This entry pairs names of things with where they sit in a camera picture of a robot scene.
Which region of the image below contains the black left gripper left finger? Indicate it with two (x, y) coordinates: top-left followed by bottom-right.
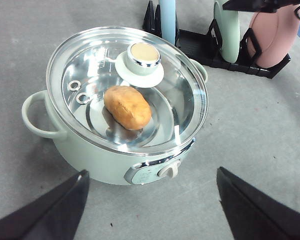
(0, 170), (90, 240)

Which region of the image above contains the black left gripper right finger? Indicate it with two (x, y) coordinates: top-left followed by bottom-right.
(216, 167), (300, 240)

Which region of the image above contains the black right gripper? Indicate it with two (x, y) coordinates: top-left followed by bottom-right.
(222, 0), (300, 14)

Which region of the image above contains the green plate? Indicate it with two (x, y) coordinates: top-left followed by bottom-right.
(213, 0), (241, 64)

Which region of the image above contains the brown potato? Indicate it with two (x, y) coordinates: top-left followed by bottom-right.
(104, 85), (152, 131)

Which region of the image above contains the glass steamer lid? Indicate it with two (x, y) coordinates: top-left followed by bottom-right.
(46, 26), (209, 156)

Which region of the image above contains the pink plate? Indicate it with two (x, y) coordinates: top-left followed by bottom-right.
(247, 4), (300, 67)

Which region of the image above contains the green electric steamer pot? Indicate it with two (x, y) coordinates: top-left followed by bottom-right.
(22, 60), (208, 185)

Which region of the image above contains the blue plate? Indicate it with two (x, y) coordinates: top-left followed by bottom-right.
(158, 0), (176, 45)

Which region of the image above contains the black dish rack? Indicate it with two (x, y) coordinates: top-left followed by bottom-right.
(142, 0), (291, 79)

